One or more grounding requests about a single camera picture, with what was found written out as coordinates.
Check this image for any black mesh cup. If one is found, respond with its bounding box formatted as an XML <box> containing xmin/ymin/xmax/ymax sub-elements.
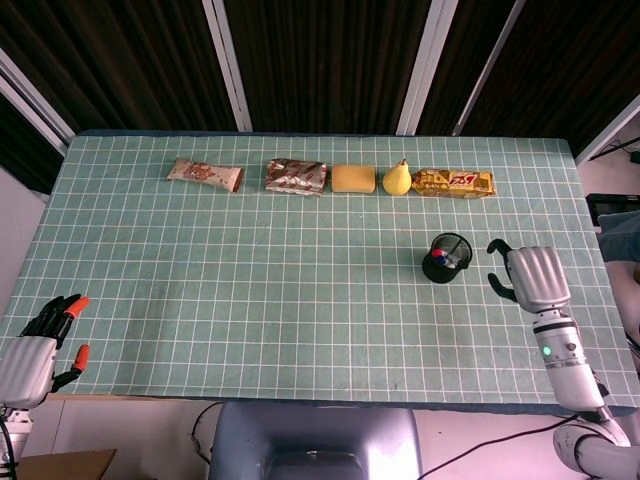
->
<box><xmin>421</xmin><ymin>232</ymin><xmax>475</xmax><ymax>285</ymax></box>

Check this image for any white frame post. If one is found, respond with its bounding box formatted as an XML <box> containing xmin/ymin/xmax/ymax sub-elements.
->
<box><xmin>574</xmin><ymin>93</ymin><xmax>640</xmax><ymax>166</ymax></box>
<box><xmin>0</xmin><ymin>47</ymin><xmax>76</xmax><ymax>157</ymax></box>
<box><xmin>201</xmin><ymin>0</ymin><xmax>253</xmax><ymax>133</ymax></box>
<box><xmin>395</xmin><ymin>0</ymin><xmax>445</xmax><ymax>137</ymax></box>
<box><xmin>451</xmin><ymin>0</ymin><xmax>527</xmax><ymax>137</ymax></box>

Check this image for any yellow sponge block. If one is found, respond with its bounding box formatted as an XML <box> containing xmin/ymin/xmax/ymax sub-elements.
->
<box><xmin>331</xmin><ymin>164</ymin><xmax>377</xmax><ymax>195</ymax></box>

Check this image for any black box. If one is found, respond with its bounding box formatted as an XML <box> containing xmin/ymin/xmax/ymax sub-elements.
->
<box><xmin>585</xmin><ymin>191</ymin><xmax>640</xmax><ymax>226</ymax></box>

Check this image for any yellow pear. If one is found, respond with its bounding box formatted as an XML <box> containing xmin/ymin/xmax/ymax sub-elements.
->
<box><xmin>382</xmin><ymin>158</ymin><xmax>414</xmax><ymax>197</ymax></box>

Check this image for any blue grey cloth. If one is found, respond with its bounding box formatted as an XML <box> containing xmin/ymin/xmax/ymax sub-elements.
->
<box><xmin>596</xmin><ymin>209</ymin><xmax>640</xmax><ymax>264</ymax></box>

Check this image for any black cable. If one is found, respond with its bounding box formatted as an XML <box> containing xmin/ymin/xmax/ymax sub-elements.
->
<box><xmin>416</xmin><ymin>413</ymin><xmax>579</xmax><ymax>480</ymax></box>
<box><xmin>191</xmin><ymin>401</ymin><xmax>223</xmax><ymax>464</ymax></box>

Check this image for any grey robot torso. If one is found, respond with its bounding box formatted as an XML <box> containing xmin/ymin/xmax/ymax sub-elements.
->
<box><xmin>208</xmin><ymin>401</ymin><xmax>424</xmax><ymax>480</ymax></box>

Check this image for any gold snack bar packet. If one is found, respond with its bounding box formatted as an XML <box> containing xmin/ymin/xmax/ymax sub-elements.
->
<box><xmin>411</xmin><ymin>168</ymin><xmax>497</xmax><ymax>199</ymax></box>

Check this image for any green grid tablecloth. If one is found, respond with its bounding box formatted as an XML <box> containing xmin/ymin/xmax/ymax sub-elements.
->
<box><xmin>0</xmin><ymin>129</ymin><xmax>633</xmax><ymax>417</ymax></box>

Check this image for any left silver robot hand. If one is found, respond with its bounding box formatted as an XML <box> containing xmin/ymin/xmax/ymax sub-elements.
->
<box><xmin>0</xmin><ymin>294</ymin><xmax>92</xmax><ymax>409</ymax></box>

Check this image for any silver red foil packet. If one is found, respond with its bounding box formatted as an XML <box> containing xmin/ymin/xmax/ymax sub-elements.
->
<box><xmin>265</xmin><ymin>157</ymin><xmax>329</xmax><ymax>198</ymax></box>

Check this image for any beige snack packet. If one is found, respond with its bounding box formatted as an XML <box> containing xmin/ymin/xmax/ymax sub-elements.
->
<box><xmin>166</xmin><ymin>158</ymin><xmax>245</xmax><ymax>194</ymax></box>

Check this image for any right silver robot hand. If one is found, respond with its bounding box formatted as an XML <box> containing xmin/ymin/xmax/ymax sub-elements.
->
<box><xmin>487</xmin><ymin>238</ymin><xmax>572</xmax><ymax>314</ymax></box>

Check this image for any brown cardboard box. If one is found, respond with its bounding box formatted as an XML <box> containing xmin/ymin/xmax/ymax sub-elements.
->
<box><xmin>16</xmin><ymin>448</ymin><xmax>118</xmax><ymax>480</ymax></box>

